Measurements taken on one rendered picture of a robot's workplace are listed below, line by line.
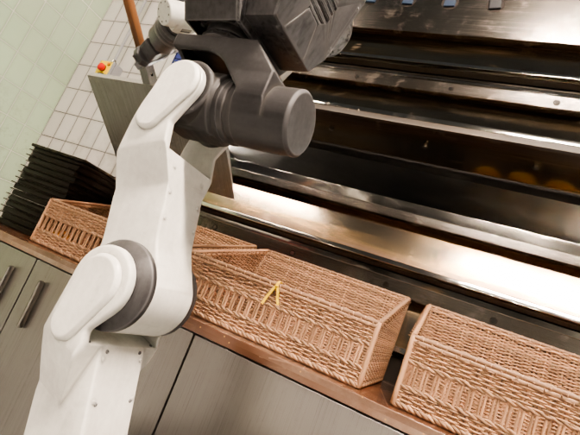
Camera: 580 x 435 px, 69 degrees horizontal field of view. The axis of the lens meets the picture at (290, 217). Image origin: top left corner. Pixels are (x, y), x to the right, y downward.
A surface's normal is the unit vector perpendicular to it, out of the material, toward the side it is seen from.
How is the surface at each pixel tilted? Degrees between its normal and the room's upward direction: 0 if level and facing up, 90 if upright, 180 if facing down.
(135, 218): 90
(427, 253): 70
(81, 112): 90
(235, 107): 113
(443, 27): 90
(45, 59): 90
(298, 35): 104
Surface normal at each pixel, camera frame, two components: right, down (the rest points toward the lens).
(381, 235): -0.18, -0.60
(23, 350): -0.32, -0.31
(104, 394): 0.94, 0.00
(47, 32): 0.88, 0.26
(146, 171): -0.31, 0.11
